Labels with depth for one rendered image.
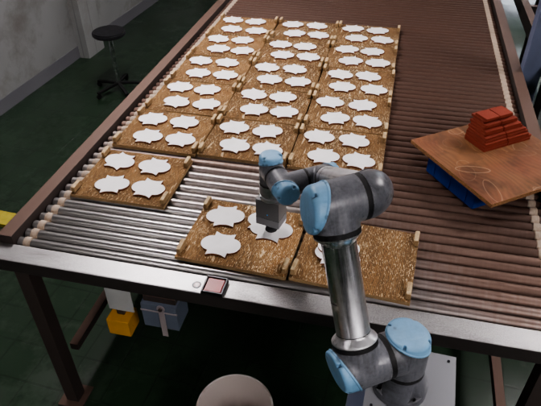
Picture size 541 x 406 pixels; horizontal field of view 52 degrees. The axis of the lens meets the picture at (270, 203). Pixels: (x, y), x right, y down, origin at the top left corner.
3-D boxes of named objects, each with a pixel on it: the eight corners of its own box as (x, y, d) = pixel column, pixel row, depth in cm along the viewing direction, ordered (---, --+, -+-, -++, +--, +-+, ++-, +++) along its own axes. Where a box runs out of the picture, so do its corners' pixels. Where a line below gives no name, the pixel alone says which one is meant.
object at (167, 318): (179, 340, 199) (174, 307, 188) (144, 333, 202) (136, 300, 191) (190, 316, 208) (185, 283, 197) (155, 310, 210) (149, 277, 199)
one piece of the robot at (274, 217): (291, 181, 181) (291, 219, 191) (266, 175, 184) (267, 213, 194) (279, 197, 174) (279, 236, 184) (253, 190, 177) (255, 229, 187)
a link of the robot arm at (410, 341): (435, 374, 143) (444, 341, 134) (390, 391, 139) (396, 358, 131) (410, 339, 152) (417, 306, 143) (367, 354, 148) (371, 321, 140)
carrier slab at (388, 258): (409, 306, 179) (410, 303, 178) (288, 279, 189) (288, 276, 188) (419, 238, 205) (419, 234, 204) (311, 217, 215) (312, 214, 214)
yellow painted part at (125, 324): (131, 337, 207) (120, 294, 193) (109, 333, 209) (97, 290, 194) (140, 321, 213) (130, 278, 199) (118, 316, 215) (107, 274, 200)
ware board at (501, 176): (589, 176, 218) (591, 171, 217) (490, 208, 203) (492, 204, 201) (500, 118, 254) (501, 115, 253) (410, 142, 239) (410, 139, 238)
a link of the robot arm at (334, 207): (401, 387, 136) (370, 174, 124) (346, 408, 132) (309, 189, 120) (377, 366, 147) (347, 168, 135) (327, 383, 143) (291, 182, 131)
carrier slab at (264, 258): (285, 280, 188) (285, 277, 187) (175, 258, 197) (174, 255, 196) (307, 217, 215) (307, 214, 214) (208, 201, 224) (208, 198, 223)
